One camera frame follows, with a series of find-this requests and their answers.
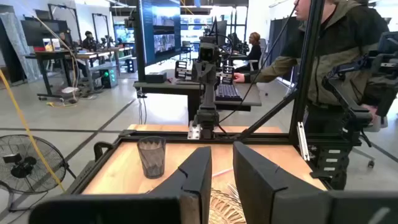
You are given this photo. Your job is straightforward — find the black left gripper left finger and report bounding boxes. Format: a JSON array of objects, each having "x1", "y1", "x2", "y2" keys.
[{"x1": 148, "y1": 146, "x2": 213, "y2": 224}]

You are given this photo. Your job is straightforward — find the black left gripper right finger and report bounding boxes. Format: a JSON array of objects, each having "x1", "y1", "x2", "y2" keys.
[{"x1": 233, "y1": 141, "x2": 330, "y2": 224}]

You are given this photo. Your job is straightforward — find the pink drinking straw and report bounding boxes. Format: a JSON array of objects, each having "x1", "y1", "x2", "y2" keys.
[{"x1": 212, "y1": 167, "x2": 234, "y2": 179}]

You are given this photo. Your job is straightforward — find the black device stand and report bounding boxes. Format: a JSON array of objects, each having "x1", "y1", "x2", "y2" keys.
[
  {"x1": 174, "y1": 60, "x2": 189, "y2": 80},
  {"x1": 221, "y1": 65, "x2": 235, "y2": 85}
]

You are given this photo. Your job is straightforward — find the black backlit keyboard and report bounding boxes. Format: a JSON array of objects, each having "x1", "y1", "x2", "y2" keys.
[{"x1": 215, "y1": 83, "x2": 243, "y2": 102}]

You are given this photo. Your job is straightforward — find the grey operator desk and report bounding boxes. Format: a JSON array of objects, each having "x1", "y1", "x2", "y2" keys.
[{"x1": 132, "y1": 79, "x2": 262, "y2": 124}]

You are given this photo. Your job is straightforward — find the round woven straw placemat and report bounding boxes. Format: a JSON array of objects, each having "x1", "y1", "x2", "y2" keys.
[{"x1": 208, "y1": 182, "x2": 246, "y2": 224}]

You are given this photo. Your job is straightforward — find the grey faceted plastic tumbler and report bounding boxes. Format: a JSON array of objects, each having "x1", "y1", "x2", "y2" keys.
[{"x1": 137, "y1": 136, "x2": 167, "y2": 180}]

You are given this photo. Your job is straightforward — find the small black desktop box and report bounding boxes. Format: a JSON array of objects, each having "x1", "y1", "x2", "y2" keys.
[{"x1": 144, "y1": 72, "x2": 168, "y2": 84}]

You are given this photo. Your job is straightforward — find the seated person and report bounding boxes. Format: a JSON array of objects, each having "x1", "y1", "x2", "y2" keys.
[{"x1": 234, "y1": 32, "x2": 262, "y2": 72}]

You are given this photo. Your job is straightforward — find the large computer monitor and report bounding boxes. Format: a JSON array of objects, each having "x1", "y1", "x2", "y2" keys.
[{"x1": 133, "y1": 0, "x2": 182, "y2": 82}]

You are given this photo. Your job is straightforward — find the silver strut plate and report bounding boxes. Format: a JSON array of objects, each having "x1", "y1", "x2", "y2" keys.
[{"x1": 297, "y1": 121, "x2": 311, "y2": 162}]

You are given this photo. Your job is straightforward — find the black drawer unit white labels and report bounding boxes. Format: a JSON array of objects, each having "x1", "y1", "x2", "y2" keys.
[{"x1": 310, "y1": 144, "x2": 351, "y2": 190}]

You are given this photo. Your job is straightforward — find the computer tower green light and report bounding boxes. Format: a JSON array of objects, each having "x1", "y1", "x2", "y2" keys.
[{"x1": 99, "y1": 67, "x2": 119, "y2": 89}]

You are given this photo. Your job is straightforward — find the black perforated bar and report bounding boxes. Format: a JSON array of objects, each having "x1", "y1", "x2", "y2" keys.
[{"x1": 70, "y1": 160, "x2": 97, "y2": 192}]

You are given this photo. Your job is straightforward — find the grey office chair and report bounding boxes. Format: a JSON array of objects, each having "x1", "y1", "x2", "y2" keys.
[{"x1": 351, "y1": 116, "x2": 389, "y2": 169}]

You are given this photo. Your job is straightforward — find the standing person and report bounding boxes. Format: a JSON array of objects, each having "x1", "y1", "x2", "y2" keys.
[{"x1": 233, "y1": 0, "x2": 391, "y2": 190}]

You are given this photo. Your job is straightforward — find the wooden workstation desk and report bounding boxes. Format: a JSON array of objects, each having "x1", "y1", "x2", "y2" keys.
[{"x1": 24, "y1": 49, "x2": 94, "y2": 102}]

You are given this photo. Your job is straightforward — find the dark monitor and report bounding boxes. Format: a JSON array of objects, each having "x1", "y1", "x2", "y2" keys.
[{"x1": 21, "y1": 19, "x2": 70, "y2": 48}]

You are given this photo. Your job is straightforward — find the black floor fan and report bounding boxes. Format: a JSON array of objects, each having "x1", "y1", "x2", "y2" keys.
[{"x1": 0, "y1": 134, "x2": 77, "y2": 213}]

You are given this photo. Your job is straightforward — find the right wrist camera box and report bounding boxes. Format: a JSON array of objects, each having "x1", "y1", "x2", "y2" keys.
[{"x1": 198, "y1": 36, "x2": 219, "y2": 62}]

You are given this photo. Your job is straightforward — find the silver arm base bracket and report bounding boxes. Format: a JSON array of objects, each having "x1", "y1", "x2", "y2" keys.
[{"x1": 187, "y1": 121, "x2": 201, "y2": 140}]

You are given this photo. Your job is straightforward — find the black aluminium table frame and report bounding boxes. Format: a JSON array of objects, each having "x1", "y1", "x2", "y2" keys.
[{"x1": 65, "y1": 0, "x2": 352, "y2": 195}]

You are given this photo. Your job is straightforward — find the black frame clamp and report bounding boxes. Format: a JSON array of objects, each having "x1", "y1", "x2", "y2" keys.
[{"x1": 93, "y1": 141, "x2": 114, "y2": 162}]

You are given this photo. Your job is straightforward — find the yellow hanging cable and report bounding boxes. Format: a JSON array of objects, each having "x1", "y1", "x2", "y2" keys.
[{"x1": 0, "y1": 68, "x2": 66, "y2": 192}]

